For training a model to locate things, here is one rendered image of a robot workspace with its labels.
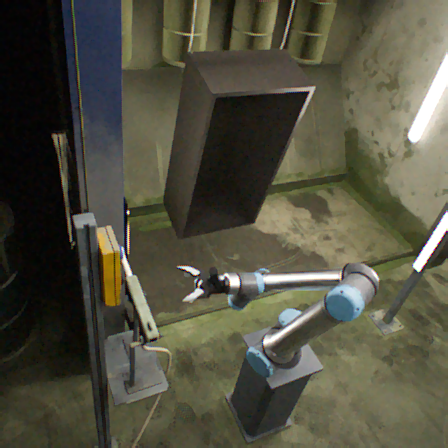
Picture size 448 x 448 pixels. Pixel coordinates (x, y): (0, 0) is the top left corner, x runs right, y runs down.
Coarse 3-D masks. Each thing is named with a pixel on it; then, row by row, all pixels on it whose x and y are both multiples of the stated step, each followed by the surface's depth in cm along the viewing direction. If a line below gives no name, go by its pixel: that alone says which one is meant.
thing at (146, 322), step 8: (128, 272) 174; (128, 280) 170; (136, 280) 170; (128, 288) 168; (136, 288) 167; (136, 296) 164; (136, 304) 162; (144, 304) 162; (136, 312) 161; (144, 312) 159; (144, 320) 156; (152, 320) 157; (144, 328) 154; (152, 328) 153; (144, 336) 156; (152, 336) 152; (144, 344) 172
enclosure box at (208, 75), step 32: (192, 64) 214; (224, 64) 217; (256, 64) 223; (288, 64) 231; (192, 96) 221; (224, 96) 203; (256, 96) 261; (288, 96) 246; (192, 128) 230; (224, 128) 273; (256, 128) 285; (288, 128) 252; (192, 160) 239; (224, 160) 299; (256, 160) 294; (192, 192) 254; (224, 192) 328; (256, 192) 303; (192, 224) 302; (224, 224) 308
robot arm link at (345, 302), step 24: (336, 288) 142; (360, 288) 141; (312, 312) 155; (336, 312) 143; (360, 312) 140; (264, 336) 185; (288, 336) 168; (312, 336) 160; (264, 360) 180; (288, 360) 181
